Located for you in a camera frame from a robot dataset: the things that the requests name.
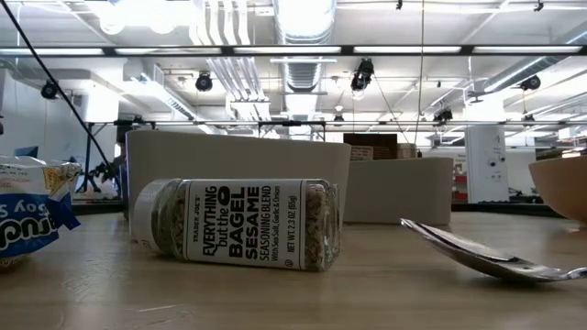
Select light grey plastic bin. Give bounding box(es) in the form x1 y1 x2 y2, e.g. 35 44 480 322
124 129 353 230
343 157 455 226

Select brown sauce packet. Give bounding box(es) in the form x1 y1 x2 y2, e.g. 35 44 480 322
342 132 399 161

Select beige cup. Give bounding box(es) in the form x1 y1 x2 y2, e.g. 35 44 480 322
396 142 418 160

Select blue white snack bag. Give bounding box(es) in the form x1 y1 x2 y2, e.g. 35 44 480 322
0 154 83 270

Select bagel sesame seasoning jar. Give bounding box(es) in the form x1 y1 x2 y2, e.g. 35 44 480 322
132 177 341 274

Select black overhead light bar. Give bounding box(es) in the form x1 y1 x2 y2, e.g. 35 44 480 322
0 44 587 58

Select red background boxes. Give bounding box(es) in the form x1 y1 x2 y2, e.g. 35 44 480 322
452 172 467 203

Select dark grey plastic bin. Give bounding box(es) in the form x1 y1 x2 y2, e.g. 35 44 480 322
118 153 134 221

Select white pillar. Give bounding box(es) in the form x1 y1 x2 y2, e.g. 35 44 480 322
464 125 510 204

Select all-metal spoon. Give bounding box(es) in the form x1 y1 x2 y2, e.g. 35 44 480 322
399 217 587 283

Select blue computer monitor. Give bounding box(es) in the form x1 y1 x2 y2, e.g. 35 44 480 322
13 145 40 160

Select black background frame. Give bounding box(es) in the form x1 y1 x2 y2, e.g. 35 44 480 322
81 118 587 203

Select silver ventilation duct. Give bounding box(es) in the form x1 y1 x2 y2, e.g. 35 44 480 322
273 0 338 93

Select thin hanging cable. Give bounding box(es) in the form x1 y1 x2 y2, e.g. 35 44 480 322
415 0 426 146

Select black aluminium table frame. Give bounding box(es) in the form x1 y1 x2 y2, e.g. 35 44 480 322
71 200 559 217

